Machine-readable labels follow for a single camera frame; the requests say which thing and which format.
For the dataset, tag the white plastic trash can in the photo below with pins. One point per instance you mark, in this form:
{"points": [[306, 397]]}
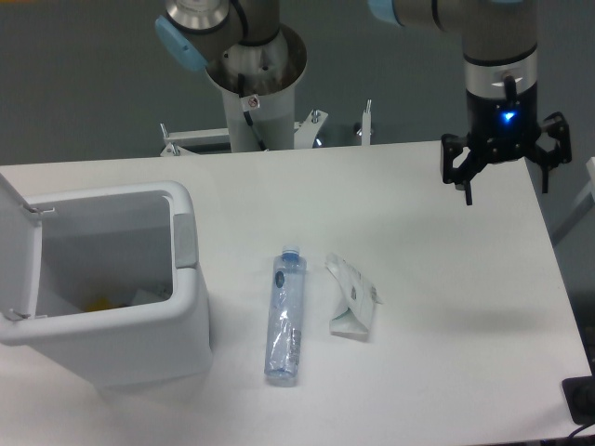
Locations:
{"points": [[136, 245]]}

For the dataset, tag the clear plastic water bottle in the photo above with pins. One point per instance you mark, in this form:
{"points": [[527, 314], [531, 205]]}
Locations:
{"points": [[285, 318]]}

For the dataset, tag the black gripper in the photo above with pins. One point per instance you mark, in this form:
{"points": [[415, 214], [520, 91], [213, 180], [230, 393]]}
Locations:
{"points": [[501, 125]]}

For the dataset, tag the black device at table edge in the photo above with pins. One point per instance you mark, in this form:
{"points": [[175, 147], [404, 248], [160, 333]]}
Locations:
{"points": [[579, 394]]}

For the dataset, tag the white metal base frame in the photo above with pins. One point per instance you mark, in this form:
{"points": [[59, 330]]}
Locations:
{"points": [[307, 134]]}

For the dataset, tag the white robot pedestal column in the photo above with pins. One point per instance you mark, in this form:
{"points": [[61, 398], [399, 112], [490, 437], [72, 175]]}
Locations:
{"points": [[262, 80]]}

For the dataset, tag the yellow trash inside bin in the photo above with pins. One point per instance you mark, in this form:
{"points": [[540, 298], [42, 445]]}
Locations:
{"points": [[100, 304]]}

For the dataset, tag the white paper bag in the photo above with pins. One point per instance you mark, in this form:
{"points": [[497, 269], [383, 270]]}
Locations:
{"points": [[355, 310]]}

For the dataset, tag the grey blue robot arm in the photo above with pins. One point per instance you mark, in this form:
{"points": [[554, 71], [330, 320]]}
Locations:
{"points": [[499, 44]]}

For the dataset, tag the white metal frame right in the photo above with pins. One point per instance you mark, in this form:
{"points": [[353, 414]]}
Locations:
{"points": [[581, 205]]}

